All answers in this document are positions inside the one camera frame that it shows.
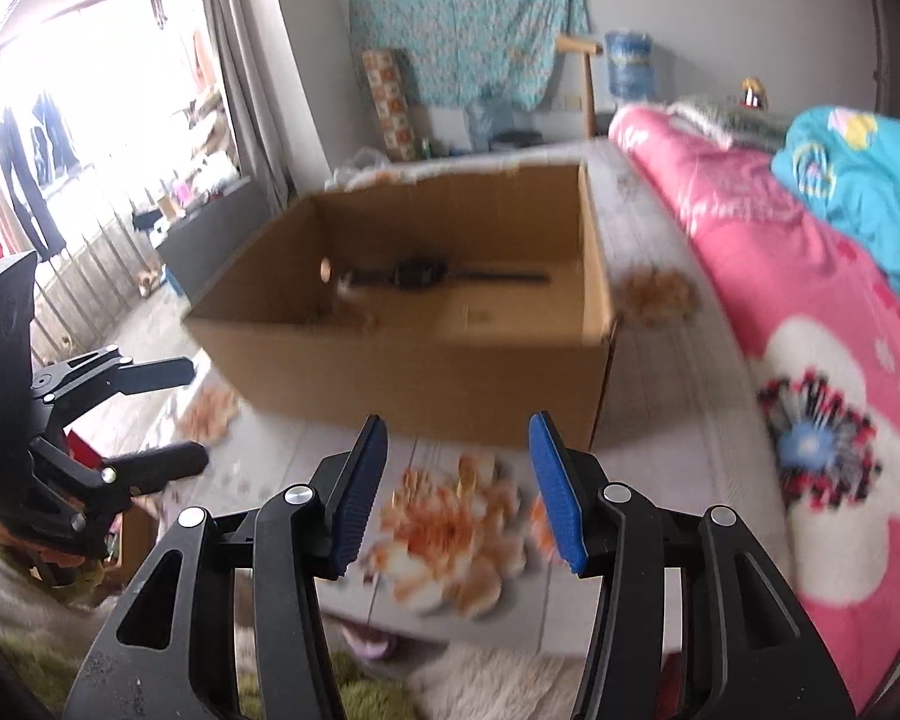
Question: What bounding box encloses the dark flat panel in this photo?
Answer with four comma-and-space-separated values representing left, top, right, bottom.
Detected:
157, 176, 271, 301

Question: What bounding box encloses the brown cardboard box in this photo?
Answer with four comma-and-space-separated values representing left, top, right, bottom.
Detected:
181, 161, 617, 451

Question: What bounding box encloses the floral table cover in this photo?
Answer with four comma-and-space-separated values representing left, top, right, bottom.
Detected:
161, 142, 788, 653

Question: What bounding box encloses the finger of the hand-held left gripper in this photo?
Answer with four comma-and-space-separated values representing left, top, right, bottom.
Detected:
30, 441, 211, 533
34, 345, 196, 428

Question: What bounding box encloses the dark hanging garment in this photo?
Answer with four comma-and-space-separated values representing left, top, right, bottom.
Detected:
31, 90, 80, 170
0, 106, 67, 256

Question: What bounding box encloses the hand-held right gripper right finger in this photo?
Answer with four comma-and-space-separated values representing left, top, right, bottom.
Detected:
529, 411, 841, 720

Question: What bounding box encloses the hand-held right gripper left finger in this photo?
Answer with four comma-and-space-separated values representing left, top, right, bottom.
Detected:
64, 414, 389, 720

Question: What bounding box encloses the blue quilt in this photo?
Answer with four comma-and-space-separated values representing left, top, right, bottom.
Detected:
771, 106, 900, 327

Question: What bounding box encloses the pink slipper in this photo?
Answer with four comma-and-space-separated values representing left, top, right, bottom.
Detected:
341, 622, 395, 661

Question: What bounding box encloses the wooden rack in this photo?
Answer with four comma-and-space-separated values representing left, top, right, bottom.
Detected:
555, 34, 597, 140

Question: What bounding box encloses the green fluffy rug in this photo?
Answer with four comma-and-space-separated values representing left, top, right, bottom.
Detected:
0, 630, 421, 720

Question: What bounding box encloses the blue water jug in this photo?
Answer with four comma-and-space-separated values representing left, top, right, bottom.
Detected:
604, 30, 657, 100

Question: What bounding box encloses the teal floral hanging cloth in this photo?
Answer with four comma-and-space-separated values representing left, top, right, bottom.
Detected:
349, 0, 592, 110

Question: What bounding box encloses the grey blanket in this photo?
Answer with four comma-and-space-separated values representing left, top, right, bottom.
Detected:
671, 94, 796, 151

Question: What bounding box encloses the tall patterned box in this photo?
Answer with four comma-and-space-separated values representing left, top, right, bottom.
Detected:
361, 49, 415, 162

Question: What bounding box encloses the clear water jug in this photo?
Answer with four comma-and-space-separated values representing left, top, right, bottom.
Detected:
469, 94, 518, 151

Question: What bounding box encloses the red paper bag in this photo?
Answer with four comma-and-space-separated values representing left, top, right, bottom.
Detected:
64, 427, 128, 466

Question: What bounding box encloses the grey curtain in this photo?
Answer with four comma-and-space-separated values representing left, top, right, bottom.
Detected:
195, 0, 293, 211

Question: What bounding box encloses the multicoloured glass bead bracelet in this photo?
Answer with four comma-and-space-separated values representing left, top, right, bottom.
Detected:
319, 256, 380, 331

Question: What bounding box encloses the white plastic bag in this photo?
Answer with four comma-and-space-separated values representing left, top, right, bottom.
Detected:
334, 148, 391, 188

